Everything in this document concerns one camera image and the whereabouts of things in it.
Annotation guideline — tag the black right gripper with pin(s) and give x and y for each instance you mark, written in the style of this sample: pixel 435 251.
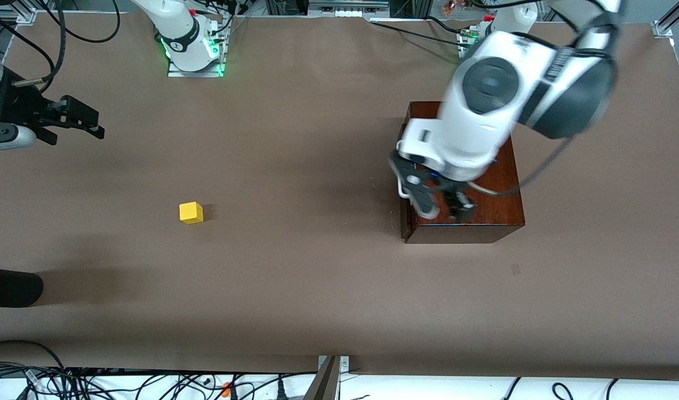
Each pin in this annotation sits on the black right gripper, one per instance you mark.
pixel 18 107

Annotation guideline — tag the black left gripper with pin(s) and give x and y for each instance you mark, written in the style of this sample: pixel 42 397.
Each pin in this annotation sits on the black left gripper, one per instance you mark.
pixel 455 198

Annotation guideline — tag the yellow block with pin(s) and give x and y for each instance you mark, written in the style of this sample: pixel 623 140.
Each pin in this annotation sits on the yellow block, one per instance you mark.
pixel 190 214

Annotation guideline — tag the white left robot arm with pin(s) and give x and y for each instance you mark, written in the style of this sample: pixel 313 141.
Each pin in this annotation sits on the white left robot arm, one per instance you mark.
pixel 472 133

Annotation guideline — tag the dark wooden drawer cabinet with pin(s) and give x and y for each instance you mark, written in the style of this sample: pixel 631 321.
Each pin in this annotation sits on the dark wooden drawer cabinet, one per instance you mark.
pixel 500 205

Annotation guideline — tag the aluminium profile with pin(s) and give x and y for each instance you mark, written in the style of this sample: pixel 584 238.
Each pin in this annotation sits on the aluminium profile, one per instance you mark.
pixel 17 15
pixel 664 26

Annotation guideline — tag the black cylindrical object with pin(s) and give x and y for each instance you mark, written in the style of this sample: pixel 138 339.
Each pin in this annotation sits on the black cylindrical object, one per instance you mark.
pixel 11 287

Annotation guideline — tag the grey stand pole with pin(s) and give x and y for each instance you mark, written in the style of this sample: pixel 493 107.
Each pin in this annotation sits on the grey stand pole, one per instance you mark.
pixel 323 386

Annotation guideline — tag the silver box with white plugs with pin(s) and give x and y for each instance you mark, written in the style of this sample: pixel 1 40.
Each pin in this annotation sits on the silver box with white plugs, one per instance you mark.
pixel 347 5

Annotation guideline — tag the orange connector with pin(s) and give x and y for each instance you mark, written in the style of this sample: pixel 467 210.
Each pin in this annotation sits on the orange connector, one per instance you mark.
pixel 226 389

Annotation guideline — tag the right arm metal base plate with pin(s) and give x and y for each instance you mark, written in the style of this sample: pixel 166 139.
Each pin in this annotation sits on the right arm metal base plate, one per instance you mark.
pixel 175 73

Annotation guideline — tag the aluminium bracket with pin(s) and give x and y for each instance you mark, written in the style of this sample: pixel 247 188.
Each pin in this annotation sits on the aluminium bracket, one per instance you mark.
pixel 345 364

